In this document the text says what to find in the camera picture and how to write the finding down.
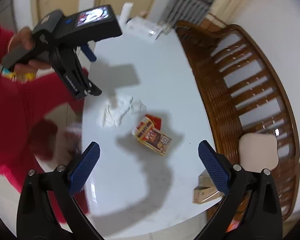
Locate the wooden coffee table white top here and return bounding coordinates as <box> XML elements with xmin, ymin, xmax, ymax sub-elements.
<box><xmin>81</xmin><ymin>15</ymin><xmax>228</xmax><ymax>238</ymax></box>

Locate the white tube bottle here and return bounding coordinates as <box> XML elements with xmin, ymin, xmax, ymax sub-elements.
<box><xmin>120</xmin><ymin>2</ymin><xmax>134</xmax><ymax>23</ymax></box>

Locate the grey radiator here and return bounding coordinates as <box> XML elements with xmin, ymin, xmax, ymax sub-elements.
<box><xmin>165</xmin><ymin>0</ymin><xmax>212</xmax><ymax>27</ymax></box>

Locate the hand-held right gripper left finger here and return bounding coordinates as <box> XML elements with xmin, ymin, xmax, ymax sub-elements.
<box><xmin>16</xmin><ymin>141</ymin><xmax>103</xmax><ymax>240</ymax></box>

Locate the white tissue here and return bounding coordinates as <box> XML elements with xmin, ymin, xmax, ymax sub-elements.
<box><xmin>99</xmin><ymin>94</ymin><xmax>147</xmax><ymax>128</ymax></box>

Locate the beige cushion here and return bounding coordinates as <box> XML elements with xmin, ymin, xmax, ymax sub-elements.
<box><xmin>238</xmin><ymin>133</ymin><xmax>279</xmax><ymax>173</ymax></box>

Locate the brown red printed box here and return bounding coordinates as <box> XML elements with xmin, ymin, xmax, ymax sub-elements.
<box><xmin>132</xmin><ymin>119</ymin><xmax>172</xmax><ymax>157</ymax></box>

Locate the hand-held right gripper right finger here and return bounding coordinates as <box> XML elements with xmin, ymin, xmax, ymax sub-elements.
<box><xmin>198</xmin><ymin>140</ymin><xmax>283</xmax><ymax>240</ymax></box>

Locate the person's right leg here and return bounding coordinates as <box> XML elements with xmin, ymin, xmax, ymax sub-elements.
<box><xmin>0</xmin><ymin>119</ymin><xmax>90</xmax><ymax>224</ymax></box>

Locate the long white box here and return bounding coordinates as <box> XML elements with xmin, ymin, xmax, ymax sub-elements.
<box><xmin>126</xmin><ymin>16</ymin><xmax>165</xmax><ymax>43</ymax></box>

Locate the tall beige drink carton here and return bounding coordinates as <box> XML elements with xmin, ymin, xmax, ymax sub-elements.
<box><xmin>199</xmin><ymin>169</ymin><xmax>213</xmax><ymax>188</ymax></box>

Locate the person's left hand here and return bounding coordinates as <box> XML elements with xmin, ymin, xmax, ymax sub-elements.
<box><xmin>9</xmin><ymin>27</ymin><xmax>53</xmax><ymax>74</ymax></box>

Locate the small beige drink carton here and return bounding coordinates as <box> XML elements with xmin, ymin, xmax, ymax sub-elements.
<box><xmin>193</xmin><ymin>186</ymin><xmax>225</xmax><ymax>204</ymax></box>

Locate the beige curtain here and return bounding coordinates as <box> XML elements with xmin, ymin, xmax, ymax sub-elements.
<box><xmin>211</xmin><ymin>0</ymin><xmax>259</xmax><ymax>25</ymax></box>

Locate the orange seat cushion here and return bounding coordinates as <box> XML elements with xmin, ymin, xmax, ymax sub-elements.
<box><xmin>226</xmin><ymin>215</ymin><xmax>242</xmax><ymax>232</ymax></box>

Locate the pink cloth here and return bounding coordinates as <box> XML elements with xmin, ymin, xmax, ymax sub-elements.
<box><xmin>0</xmin><ymin>62</ymin><xmax>90</xmax><ymax>130</ymax></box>

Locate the person's left forearm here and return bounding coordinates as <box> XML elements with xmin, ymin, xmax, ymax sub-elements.
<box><xmin>0</xmin><ymin>17</ymin><xmax>17</xmax><ymax>63</ymax></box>

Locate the clear glass mug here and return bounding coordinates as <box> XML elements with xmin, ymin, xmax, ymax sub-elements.
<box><xmin>162</xmin><ymin>22</ymin><xmax>174</xmax><ymax>34</ymax></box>

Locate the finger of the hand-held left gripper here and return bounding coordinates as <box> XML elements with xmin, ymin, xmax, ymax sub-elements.
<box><xmin>80</xmin><ymin>44</ymin><xmax>98</xmax><ymax>62</ymax></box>
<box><xmin>52</xmin><ymin>49</ymin><xmax>103</xmax><ymax>100</ymax></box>

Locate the brown wooden sofa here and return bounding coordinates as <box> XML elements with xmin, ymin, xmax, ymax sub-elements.
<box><xmin>176</xmin><ymin>20</ymin><xmax>300</xmax><ymax>222</ymax></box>

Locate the red cigarette box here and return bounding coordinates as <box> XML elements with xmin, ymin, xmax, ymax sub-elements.
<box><xmin>145</xmin><ymin>114</ymin><xmax>163</xmax><ymax>130</ymax></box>

